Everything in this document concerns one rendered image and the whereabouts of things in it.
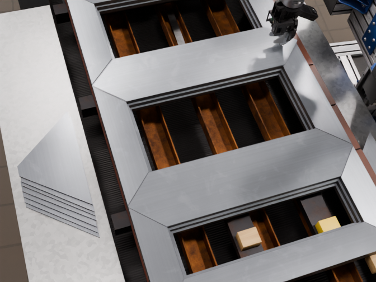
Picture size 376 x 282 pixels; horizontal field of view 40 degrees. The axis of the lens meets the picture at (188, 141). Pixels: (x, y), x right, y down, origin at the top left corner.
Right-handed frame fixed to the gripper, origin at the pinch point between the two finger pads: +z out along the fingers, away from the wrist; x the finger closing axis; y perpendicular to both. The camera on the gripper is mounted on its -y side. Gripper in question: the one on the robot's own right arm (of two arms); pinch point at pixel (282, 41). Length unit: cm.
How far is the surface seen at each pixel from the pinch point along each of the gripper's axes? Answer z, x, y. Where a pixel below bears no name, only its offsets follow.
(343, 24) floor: 87, -67, -92
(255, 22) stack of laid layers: 3.3, -13.5, 4.4
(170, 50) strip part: 1.3, -7.4, 39.5
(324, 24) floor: 87, -70, -81
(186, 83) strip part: 1.4, 7.2, 38.6
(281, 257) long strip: 1, 71, 32
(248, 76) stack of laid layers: 3.0, 9.1, 16.3
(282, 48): 1.3, 1.9, 0.8
